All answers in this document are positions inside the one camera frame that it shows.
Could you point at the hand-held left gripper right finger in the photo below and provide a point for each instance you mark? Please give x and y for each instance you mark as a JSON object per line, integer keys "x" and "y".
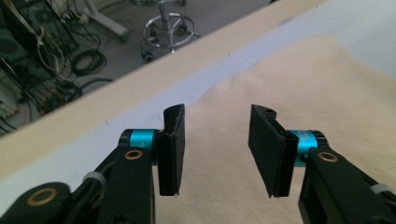
{"x": 271, "y": 149}

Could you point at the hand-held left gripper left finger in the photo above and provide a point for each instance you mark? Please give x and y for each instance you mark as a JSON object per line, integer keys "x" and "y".
{"x": 171, "y": 155}

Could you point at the cream towel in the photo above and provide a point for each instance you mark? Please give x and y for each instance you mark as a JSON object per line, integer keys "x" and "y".
{"x": 327, "y": 93}

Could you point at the black round stool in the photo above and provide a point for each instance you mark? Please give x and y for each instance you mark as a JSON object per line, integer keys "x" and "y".
{"x": 168, "y": 25}

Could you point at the white stand leg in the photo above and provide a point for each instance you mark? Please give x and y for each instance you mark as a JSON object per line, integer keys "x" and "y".
{"x": 109, "y": 25}

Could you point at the white foam mat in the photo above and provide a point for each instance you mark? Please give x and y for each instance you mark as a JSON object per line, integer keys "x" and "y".
{"x": 358, "y": 25}

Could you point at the black computer tower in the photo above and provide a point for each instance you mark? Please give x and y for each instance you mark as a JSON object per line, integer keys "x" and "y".
{"x": 40, "y": 15}
{"x": 12, "y": 46}

